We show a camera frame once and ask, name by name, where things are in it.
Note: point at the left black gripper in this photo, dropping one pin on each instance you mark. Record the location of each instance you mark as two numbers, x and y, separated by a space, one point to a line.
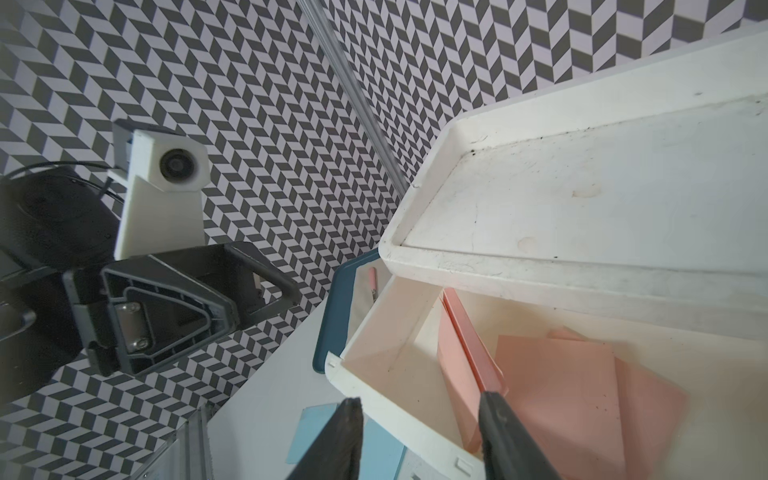
165 306

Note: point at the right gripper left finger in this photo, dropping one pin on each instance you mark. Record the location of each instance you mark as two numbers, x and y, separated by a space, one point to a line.
336 453

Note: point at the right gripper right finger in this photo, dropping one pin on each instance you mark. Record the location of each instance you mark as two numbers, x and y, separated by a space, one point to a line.
509 451

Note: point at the pink sticky note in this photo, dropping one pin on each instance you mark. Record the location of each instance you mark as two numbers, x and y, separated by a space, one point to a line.
565 394
468 368
650 411

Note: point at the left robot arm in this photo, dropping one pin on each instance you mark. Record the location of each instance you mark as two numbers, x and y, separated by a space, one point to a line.
63 294

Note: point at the blue sticky note upper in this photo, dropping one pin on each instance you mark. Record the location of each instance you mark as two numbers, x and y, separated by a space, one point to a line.
382 454

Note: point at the white three-drawer plastic cabinet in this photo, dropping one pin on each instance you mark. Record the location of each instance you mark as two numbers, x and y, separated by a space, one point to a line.
639 192

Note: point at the dark blue tray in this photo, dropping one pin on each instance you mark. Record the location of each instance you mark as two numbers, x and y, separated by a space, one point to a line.
332 337

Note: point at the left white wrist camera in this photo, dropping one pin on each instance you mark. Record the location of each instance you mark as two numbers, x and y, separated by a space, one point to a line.
164 173

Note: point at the aluminium front rail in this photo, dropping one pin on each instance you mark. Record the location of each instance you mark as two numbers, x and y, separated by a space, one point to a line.
185 455

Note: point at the pink-handled spoon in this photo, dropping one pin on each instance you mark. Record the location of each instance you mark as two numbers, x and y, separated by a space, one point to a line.
373 283

